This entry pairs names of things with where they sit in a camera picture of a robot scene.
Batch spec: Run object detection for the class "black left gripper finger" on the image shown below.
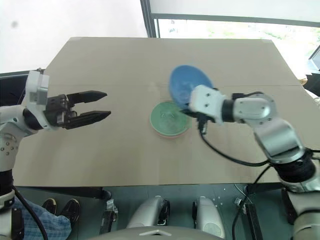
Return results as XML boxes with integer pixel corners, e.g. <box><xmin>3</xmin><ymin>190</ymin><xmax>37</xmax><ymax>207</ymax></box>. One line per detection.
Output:
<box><xmin>65</xmin><ymin>110</ymin><xmax>112</xmax><ymax>130</ymax></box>
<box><xmin>66</xmin><ymin>90</ymin><xmax>109</xmax><ymax>105</ymax></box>

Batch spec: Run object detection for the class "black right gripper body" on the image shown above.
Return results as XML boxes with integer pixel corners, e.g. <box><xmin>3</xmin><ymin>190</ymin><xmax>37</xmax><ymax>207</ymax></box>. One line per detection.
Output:
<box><xmin>184</xmin><ymin>108</ymin><xmax>210</xmax><ymax>124</ymax></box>

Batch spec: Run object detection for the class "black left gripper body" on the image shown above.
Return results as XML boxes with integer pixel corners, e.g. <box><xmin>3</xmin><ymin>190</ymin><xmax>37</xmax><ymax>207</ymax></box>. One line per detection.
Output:
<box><xmin>44</xmin><ymin>93</ymin><xmax>77</xmax><ymax>130</ymax></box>

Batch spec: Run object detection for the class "blue plate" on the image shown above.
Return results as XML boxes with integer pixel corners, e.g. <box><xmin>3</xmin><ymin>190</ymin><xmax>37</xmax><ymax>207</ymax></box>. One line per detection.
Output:
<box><xmin>169</xmin><ymin>64</ymin><xmax>216</xmax><ymax>110</ymax></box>

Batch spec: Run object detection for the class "green bowl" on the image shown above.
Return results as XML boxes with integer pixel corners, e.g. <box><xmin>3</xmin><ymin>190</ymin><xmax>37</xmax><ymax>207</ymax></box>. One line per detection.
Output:
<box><xmin>149</xmin><ymin>100</ymin><xmax>192</xmax><ymax>137</ymax></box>

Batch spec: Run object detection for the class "pink bowl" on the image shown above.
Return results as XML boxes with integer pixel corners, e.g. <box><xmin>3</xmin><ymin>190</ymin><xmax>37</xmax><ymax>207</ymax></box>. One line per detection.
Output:
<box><xmin>149</xmin><ymin>119</ymin><xmax>193</xmax><ymax>139</ymax></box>

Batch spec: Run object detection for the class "black table support beam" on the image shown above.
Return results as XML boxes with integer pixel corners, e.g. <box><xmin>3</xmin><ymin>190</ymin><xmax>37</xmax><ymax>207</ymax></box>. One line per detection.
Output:
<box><xmin>245</xmin><ymin>183</ymin><xmax>284</xmax><ymax>195</ymax></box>
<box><xmin>14</xmin><ymin>185</ymin><xmax>112</xmax><ymax>201</ymax></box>

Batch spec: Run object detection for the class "black shoe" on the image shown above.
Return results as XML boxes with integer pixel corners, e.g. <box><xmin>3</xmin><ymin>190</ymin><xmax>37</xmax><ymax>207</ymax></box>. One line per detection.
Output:
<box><xmin>41</xmin><ymin>198</ymin><xmax>57</xmax><ymax>216</ymax></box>
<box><xmin>59</xmin><ymin>198</ymin><xmax>81</xmax><ymax>224</ymax></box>

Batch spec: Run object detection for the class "silver right robot leg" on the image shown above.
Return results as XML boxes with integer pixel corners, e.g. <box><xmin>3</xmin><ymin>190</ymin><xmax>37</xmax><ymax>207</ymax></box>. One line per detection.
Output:
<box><xmin>191</xmin><ymin>196</ymin><xmax>226</xmax><ymax>239</ymax></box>

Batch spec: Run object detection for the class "silver robot leg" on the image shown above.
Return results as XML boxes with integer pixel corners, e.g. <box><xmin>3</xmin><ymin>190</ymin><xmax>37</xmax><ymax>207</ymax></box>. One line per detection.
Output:
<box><xmin>191</xmin><ymin>196</ymin><xmax>226</xmax><ymax>239</ymax></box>
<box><xmin>125</xmin><ymin>195</ymin><xmax>171</xmax><ymax>230</ymax></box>

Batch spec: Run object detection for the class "silver left robot leg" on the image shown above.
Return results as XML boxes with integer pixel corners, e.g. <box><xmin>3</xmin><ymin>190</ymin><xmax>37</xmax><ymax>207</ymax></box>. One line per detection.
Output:
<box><xmin>125</xmin><ymin>195</ymin><xmax>171</xmax><ymax>230</ymax></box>

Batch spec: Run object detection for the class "blue checkered trouser leg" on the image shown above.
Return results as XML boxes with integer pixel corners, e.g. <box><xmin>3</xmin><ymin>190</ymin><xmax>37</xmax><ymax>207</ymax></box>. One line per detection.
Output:
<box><xmin>10</xmin><ymin>199</ymin><xmax>73</xmax><ymax>240</ymax></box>

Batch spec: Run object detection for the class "dark box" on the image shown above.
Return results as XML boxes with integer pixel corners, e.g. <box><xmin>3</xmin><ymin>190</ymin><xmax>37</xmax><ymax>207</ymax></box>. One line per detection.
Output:
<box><xmin>302</xmin><ymin>71</ymin><xmax>320</xmax><ymax>98</ymax></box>

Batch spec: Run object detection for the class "grey robot torso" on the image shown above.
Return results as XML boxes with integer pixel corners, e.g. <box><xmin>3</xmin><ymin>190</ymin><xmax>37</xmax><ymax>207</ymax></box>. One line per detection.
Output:
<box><xmin>86</xmin><ymin>225</ymin><xmax>227</xmax><ymax>240</ymax></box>

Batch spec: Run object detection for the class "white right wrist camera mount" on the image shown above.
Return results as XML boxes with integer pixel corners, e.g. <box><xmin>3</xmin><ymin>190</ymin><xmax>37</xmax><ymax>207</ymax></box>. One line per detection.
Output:
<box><xmin>187</xmin><ymin>84</ymin><xmax>226</xmax><ymax>126</ymax></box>

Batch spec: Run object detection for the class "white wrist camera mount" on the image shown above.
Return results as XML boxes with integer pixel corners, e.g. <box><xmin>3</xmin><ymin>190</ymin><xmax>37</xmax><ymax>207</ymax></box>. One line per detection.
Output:
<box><xmin>187</xmin><ymin>84</ymin><xmax>226</xmax><ymax>126</ymax></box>
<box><xmin>24</xmin><ymin>70</ymin><xmax>56</xmax><ymax>132</ymax></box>

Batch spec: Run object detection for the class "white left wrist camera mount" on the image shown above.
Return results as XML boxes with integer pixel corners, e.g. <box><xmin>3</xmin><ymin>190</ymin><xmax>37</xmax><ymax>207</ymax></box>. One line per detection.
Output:
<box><xmin>24</xmin><ymin>70</ymin><xmax>56</xmax><ymax>132</ymax></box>

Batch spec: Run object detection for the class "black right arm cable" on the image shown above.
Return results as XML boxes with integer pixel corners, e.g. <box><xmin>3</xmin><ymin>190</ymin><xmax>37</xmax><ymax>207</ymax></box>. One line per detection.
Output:
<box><xmin>198</xmin><ymin>117</ymin><xmax>275</xmax><ymax>185</ymax></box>

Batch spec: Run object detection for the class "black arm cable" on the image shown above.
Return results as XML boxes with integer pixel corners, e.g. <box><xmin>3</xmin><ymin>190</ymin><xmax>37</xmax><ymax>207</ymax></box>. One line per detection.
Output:
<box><xmin>198</xmin><ymin>117</ymin><xmax>275</xmax><ymax>185</ymax></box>
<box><xmin>11</xmin><ymin>187</ymin><xmax>49</xmax><ymax>240</ymax></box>

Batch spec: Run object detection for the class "dark window frame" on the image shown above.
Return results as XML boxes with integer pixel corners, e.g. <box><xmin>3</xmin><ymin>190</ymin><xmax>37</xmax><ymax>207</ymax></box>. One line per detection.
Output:
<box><xmin>139</xmin><ymin>0</ymin><xmax>320</xmax><ymax>42</ymax></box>

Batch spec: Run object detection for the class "black metal clamp bracket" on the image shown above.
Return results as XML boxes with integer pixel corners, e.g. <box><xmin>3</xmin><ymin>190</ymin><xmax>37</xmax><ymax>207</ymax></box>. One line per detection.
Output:
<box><xmin>98</xmin><ymin>198</ymin><xmax>119</xmax><ymax>236</ymax></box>

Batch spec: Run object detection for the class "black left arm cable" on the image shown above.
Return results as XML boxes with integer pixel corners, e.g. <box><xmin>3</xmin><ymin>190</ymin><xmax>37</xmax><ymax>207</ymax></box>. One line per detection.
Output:
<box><xmin>11</xmin><ymin>187</ymin><xmax>49</xmax><ymax>240</ymax></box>

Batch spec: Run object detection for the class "thin black floor cable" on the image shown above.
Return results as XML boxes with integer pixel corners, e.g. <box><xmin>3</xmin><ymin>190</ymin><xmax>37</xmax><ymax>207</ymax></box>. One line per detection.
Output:
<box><xmin>231</xmin><ymin>197</ymin><xmax>249</xmax><ymax>240</ymax></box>

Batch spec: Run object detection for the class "black upright post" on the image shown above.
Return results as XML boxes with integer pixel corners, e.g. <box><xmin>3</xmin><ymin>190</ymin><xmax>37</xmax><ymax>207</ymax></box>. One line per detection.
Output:
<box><xmin>242</xmin><ymin>201</ymin><xmax>264</xmax><ymax>240</ymax></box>

